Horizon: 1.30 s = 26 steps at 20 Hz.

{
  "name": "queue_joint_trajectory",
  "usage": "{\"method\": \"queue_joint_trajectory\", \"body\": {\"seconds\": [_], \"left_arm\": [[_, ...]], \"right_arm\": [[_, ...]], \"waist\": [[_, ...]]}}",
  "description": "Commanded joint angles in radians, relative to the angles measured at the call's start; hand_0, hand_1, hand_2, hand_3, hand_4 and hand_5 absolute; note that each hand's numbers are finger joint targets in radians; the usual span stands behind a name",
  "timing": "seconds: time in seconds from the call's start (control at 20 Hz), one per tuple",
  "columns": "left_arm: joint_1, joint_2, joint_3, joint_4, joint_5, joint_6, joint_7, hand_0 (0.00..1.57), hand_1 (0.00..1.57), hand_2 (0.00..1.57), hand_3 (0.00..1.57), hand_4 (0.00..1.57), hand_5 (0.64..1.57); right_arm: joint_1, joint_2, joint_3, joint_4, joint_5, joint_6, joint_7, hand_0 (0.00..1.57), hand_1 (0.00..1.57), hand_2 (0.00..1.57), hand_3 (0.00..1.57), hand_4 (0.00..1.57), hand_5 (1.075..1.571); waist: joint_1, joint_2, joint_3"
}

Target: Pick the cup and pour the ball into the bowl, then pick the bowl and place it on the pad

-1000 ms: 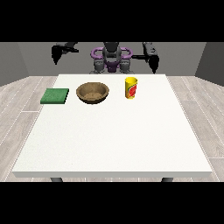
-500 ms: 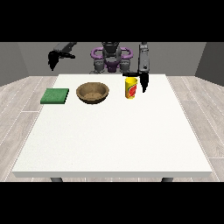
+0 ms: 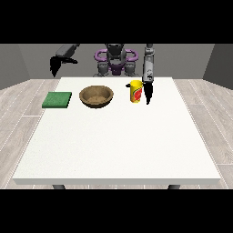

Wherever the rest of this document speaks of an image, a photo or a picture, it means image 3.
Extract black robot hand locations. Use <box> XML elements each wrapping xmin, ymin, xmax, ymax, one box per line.
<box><xmin>125</xmin><ymin>80</ymin><xmax>154</xmax><ymax>106</ymax></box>
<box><xmin>49</xmin><ymin>55</ymin><xmax>78</xmax><ymax>78</ymax></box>

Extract brown wooden bowl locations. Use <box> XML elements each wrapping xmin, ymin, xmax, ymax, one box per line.
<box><xmin>78</xmin><ymin>85</ymin><xmax>115</xmax><ymax>109</ymax></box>

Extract green square pad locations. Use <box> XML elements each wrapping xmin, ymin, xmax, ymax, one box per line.
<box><xmin>41</xmin><ymin>91</ymin><xmax>73</xmax><ymax>109</ymax></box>

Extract grey robot trunk purple rings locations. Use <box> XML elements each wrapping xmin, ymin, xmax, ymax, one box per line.
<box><xmin>93</xmin><ymin>44</ymin><xmax>140</xmax><ymax>78</ymax></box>

